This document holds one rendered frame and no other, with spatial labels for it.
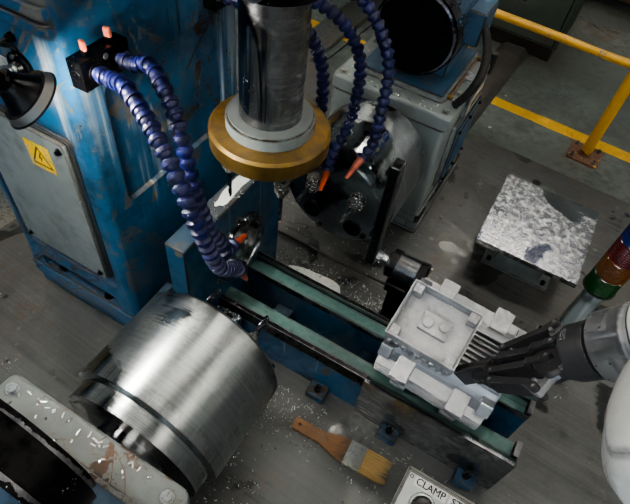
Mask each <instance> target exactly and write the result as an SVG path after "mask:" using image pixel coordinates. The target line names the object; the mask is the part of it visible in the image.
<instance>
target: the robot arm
mask: <svg viewBox="0 0 630 504"><path fill-rule="evenodd" d="M510 348H512V349H513V350H511V349H510ZM499 349H500V351H499V353H495V354H494V355H493V356H492V357H488V358H484V359H481V360H479V361H476V362H471V363H467V364H462V365H458V366H457V367H456V369H455V371H454V374H455V375H456V376H457V377H458V378H459V379H460V380H461V381H462V382H463V383H464V384H465V385H470V384H475V383H477V384H484V383H488V384H489V385H490V386H491V387H492V388H493V389H494V390H495V391H496V392H497V393H503V394H512V395H522V396H532V397H535V398H537V399H539V400H540V401H542V402H545V401H547V400H548V398H549V395H548V394H547V393H546V392H547V391H548V390H549V389H550V387H551V386H552V385H553V384H555V385H559V384H562V383H563V382H565V381H568V380H574V381H579V382H592V381H599V380H607V381H609V382H612V383H615V385H614V387H613V390H612V393H611V395H610V398H609V401H608V405H607V408H606V412H605V419H604V428H603V433H602V444H601V458H602V465H603V469H604V473H605V476H606V478H607V481H608V483H609V485H610V486H611V488H612V489H613V491H614V492H615V494H616V495H617V496H618V497H619V499H620V500H621V501H622V503H623V504H630V301H629V302H626V303H623V304H621V305H617V306H613V307H609V308H605V309H602V310H598V311H594V312H593V313H591V314H590V315H588V317H587V319H585V320H582V321H577V322H573V323H569V324H566V325H563V324H562V323H561V322H560V321H559V320H558V319H557V318H555V319H553V320H551V321H550V322H548V323H547V324H546V325H544V326H542V327H540V328H538V329H535V330H533V331H531V332H528V333H526V334H524V335H521V336H519V337H517V338H514V339H512V340H510V341H507V342H505V343H503V344H501V345H500V346H499ZM529 378H532V379H529Z"/></svg>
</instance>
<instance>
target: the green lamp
mask: <svg viewBox="0 0 630 504"><path fill-rule="evenodd" d="M585 285H586V287H587V289H588V290H589V291H590V292H591V293H592V294H594V295H596V296H598V297H600V298H611V297H612V296H614V295H615V294H616V293H617V292H618V291H619V290H620V289H621V288H622V286H623V285H624V284H623V285H612V284H609V283H607V282H606V281H604V280H603V279H602V278H600V276H599V275H598V274H597V272H596V265H595V266H594V267H593V269H592V270H591V271H590V272H589V274H588V275H587V276H586V278H585Z"/></svg>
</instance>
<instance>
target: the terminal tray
mask: <svg viewBox="0 0 630 504"><path fill-rule="evenodd" d="M417 286H421V287H422V289H421V290H420V291H418V290H417V289H416V288H417ZM472 316H476V317H477V320H476V321H472V319H471V318H472ZM484 317H485V316H484V315H482V314H480V313H478V312H476V311H475V310H473V309H471V308H469V307H467V306H465V305H464V304H462V303H460V302H458V301H456V300H454V299H453V298H451V297H449V296H447V295H445V294H443V293H442V292H440V291H438V290H436V289H434V288H433V287H431V286H429V285H427V284H425V283H423V282H422V281H420V280H418V279H416V280H415V281H414V283H413V285H412V286H411V288H410V290H409V291H408V293H407V295H406V296H405V298H404V300H403V301H402V303H401V305H400V306H399V308H398V309H397V311H396V313H395V314H394V316H393V318H392V319H391V321H390V323H389V324H388V326H387V328H386V329H385V336H386V339H387V340H388V342H389V343H394V345H395V348H398V347H400V348H401V351H402V352H405V351H407V352H408V356H411V355H413V356H414V359H415V360H418V359H420V360H421V363H422V364H425V363H427V364H428V367H429V368H432V367H433V368H435V372H439V371H440V372H442V373H441V374H442V376H446V375H447V376H450V375H452V373H453V372H454V371H455V369H456V367H457V366H458V364H459V362H460V360H461V358H462V357H463V355H464V353H465V351H466V349H467V348H468V346H469V344H470V342H471V340H472V339H473V337H474V335H475V333H476V331H477V330H478V328H479V326H480V324H481V322H482V321H483V319H484ZM393 326H397V327H398V330H397V331H394V330H393V329H392V328H393ZM449 358H452V359H453V363H452V364H450V363H448V359H449Z"/></svg>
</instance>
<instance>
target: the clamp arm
mask: <svg viewBox="0 0 630 504"><path fill-rule="evenodd" d="M406 165H407V161H405V160H403V159H400V158H398V157H397V158H396V159H395V161H394V162H393V163H392V164H391V165H390V166H389V167H388V168H387V170H386V172H385V176H387V180H386V184H385V187H384V191H383V195H382V198H381V202H380V206H379V209H378V213H377V217H376V220H375V224H374V226H373V228H372V229H371V230H370V232H369V236H371V239H370V242H369V246H368V250H367V253H366V257H365V262H367V263H369V264H371V265H373V264H374V263H375V262H376V261H378V260H380V258H379V257H377V255H379V256H382V254H383V253H384V252H383V251H381V250H382V249H381V248H382V244H383V241H384V238H385V234H386V231H387V228H388V224H389V221H390V218H391V214H392V211H393V208H394V205H395V201H396V198H397V195H398V191H399V188H400V185H401V181H402V178H403V175H404V172H405V168H406ZM380 251H381V252H383V253H381V252H380ZM379 252H380V253H379ZM376 259H377V260H376ZM378 262H379V261H378Z"/></svg>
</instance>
